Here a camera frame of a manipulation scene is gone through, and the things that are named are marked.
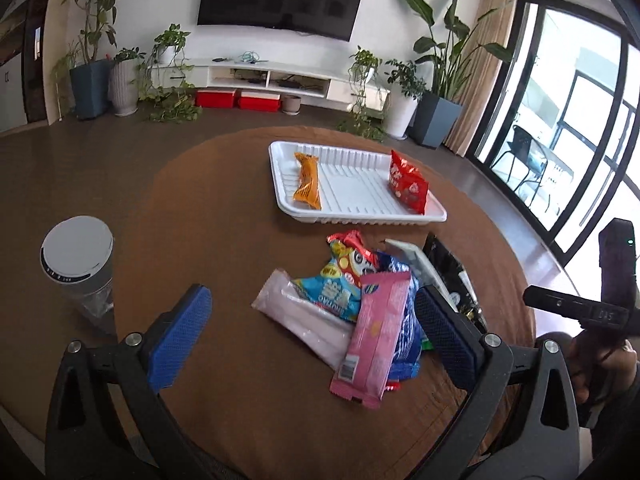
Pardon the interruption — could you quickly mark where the white tv console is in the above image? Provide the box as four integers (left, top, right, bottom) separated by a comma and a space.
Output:
164, 58, 392, 111

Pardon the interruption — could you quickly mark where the large plant blue pot right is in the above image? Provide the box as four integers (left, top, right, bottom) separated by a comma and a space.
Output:
404, 0, 512, 148

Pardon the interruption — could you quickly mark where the person's right hand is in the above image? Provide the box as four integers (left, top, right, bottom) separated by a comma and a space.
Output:
566, 330, 638, 404

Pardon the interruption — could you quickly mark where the trailing plant on console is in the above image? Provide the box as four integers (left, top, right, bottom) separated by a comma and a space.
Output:
138, 24, 202, 124

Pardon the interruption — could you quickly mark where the panda cartoon snack bag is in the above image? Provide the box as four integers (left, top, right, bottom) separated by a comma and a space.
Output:
293, 230, 378, 323

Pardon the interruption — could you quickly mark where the red white fruit snack pack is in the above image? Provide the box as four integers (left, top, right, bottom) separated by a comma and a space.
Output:
385, 380, 401, 391

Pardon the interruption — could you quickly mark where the balcony chair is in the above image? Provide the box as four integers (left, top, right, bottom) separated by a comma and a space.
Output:
489, 125, 556, 220

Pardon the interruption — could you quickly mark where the pale green snack bag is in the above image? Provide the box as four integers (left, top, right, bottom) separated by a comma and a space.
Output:
384, 238, 458, 312

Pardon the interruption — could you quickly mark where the black snack bag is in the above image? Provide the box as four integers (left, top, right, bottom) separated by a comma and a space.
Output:
423, 232, 487, 334

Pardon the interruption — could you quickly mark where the right red storage box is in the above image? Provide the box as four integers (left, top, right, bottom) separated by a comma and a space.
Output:
238, 90, 281, 113

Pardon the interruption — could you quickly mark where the tall plant blue pot left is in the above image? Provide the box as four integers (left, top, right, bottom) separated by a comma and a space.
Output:
61, 0, 117, 120

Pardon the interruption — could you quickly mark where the white round bin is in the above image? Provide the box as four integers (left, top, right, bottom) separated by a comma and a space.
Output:
39, 216, 115, 334

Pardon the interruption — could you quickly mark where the beige curtain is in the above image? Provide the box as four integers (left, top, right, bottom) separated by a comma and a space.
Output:
444, 0, 516, 157

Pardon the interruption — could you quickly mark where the trailing plant right console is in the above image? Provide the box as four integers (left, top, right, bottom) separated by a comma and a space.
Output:
338, 46, 384, 142

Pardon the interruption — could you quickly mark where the small beige pot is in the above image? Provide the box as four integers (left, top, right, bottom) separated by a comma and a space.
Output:
280, 94, 302, 116

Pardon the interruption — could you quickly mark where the white long snack pack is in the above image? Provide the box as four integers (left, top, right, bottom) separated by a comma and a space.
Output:
252, 269, 354, 372

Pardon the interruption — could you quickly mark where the left red storage box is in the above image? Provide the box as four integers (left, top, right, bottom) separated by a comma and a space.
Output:
195, 89, 236, 110

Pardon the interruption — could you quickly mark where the pink snack bar wrapper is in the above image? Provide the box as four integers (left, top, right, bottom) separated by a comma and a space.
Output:
330, 271, 411, 410

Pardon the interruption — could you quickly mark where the orange snack bar wrapper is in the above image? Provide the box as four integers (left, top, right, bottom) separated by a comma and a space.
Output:
293, 152, 321, 210

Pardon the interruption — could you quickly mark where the plant in white ribbed pot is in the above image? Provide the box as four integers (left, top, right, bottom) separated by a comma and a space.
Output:
108, 47, 145, 117

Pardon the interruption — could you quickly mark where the red chip bag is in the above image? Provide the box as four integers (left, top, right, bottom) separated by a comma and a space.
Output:
388, 151, 430, 214

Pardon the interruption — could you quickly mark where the white plastic tray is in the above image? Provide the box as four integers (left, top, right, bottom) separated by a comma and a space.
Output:
269, 141, 447, 226

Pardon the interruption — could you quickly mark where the plant in white pot right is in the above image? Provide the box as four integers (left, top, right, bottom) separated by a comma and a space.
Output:
383, 58, 425, 140

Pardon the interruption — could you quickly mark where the red storage box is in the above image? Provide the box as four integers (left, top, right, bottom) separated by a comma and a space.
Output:
195, 89, 236, 110
238, 90, 281, 113

